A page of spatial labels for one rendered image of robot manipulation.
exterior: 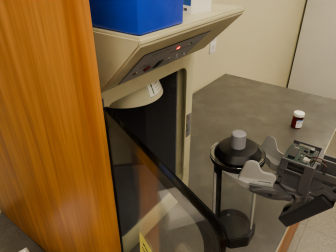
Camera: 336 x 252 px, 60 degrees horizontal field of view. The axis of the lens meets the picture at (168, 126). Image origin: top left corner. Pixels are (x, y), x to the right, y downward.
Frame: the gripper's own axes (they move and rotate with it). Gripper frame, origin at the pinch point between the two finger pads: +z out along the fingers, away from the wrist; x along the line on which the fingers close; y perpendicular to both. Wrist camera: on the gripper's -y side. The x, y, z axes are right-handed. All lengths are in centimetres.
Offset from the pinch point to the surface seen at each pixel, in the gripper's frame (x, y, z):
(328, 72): -292, -75, 24
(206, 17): 1.2, 27.5, 8.4
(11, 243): 31, -29, 47
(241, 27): -140, -6, 62
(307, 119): -86, -30, 2
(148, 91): 1.7, 10.7, 21.7
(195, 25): 5.5, 27.0, 7.9
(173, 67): -4.7, 14.9, 19.5
